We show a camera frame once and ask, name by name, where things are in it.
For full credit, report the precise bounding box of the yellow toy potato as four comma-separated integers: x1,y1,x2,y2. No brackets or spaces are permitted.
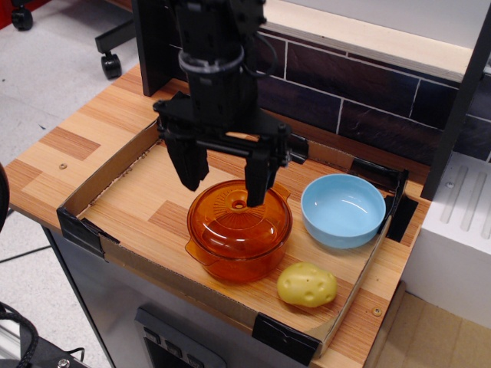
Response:
277,262,338,307

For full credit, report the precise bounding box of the black caster wheel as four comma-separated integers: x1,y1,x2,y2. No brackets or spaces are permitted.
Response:
11,0,34,31

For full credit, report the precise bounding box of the orange transparent pot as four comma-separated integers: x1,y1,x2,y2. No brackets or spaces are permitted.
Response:
186,180,293,283

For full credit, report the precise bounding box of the black cable on floor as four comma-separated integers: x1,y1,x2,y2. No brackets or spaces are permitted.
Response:
0,245,53,265

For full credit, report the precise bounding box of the cardboard fence with black tape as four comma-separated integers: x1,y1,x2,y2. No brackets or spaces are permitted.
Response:
55,122,425,367

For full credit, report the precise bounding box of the white toy sink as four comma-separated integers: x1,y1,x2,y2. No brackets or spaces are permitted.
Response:
402,153,490,327

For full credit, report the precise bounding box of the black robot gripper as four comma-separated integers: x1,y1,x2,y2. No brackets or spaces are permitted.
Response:
153,57,291,207

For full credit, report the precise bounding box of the black office chair base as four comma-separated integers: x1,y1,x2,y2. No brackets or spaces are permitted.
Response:
95,20,136,80

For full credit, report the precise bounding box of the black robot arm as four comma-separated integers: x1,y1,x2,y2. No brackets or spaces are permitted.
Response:
153,1,292,207

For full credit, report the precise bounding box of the light blue bowl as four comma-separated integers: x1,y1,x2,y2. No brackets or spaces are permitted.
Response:
301,174,387,249

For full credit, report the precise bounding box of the dark grey vertical post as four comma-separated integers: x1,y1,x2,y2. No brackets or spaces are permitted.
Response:
420,8,490,200

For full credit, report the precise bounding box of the grey toy oven panel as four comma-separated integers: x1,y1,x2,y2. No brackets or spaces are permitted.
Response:
134,307,227,368

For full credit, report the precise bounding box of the orange transparent pot lid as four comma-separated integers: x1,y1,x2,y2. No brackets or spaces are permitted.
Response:
187,180,292,259

